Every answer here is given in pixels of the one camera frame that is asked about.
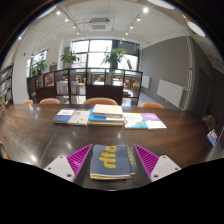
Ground ceiling air conditioner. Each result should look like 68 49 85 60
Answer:
87 17 114 33

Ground medium potted green plant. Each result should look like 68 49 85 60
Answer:
60 51 81 69

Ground ceiling spot lights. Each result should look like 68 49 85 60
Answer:
18 4 149 41

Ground dark wooden shelf unit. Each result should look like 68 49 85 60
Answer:
26 68 144 105

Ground white and teal magazine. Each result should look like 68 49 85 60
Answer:
122 112 149 130

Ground purple magazine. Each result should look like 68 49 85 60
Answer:
139 112 168 131

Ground wall bookshelf with books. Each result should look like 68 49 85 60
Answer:
0 63 15 113

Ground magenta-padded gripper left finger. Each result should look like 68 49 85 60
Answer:
43 143 93 183

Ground dark blue book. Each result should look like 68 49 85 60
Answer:
52 107 77 125

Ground large blue-covered book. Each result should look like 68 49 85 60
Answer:
87 107 125 127

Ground grey towel with yellow letters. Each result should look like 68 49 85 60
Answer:
89 143 136 181

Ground blue card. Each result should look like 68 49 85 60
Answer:
206 128 219 148

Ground white wall radiator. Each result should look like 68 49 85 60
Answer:
156 78 186 108

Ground thick cream book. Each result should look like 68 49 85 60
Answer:
91 103 124 118

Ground white book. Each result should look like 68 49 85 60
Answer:
66 110 92 127

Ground small potted green plant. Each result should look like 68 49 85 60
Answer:
29 59 51 77

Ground large potted green plant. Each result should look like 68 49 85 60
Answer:
101 47 128 69

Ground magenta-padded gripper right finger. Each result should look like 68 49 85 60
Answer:
133 143 182 183

